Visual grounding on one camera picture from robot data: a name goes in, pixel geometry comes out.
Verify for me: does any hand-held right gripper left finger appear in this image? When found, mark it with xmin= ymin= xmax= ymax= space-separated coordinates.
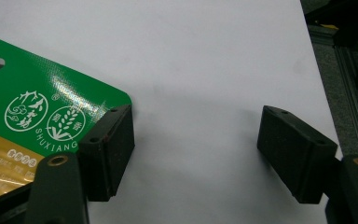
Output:
xmin=77 ymin=104 xmax=135 ymax=203

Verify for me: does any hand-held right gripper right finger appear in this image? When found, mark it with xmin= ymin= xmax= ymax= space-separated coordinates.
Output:
xmin=256 ymin=105 xmax=338 ymax=204

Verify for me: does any black metal stand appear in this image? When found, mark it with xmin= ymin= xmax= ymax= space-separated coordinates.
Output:
xmin=303 ymin=0 xmax=358 ymax=104

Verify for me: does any green snack packet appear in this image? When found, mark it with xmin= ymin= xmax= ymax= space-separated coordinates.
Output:
xmin=0 ymin=31 xmax=133 ymax=204

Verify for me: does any white table sheet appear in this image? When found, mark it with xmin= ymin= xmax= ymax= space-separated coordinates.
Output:
xmin=0 ymin=0 xmax=344 ymax=224

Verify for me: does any aluminium frame rail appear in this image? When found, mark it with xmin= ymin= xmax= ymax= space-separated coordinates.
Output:
xmin=307 ymin=24 xmax=358 ymax=160

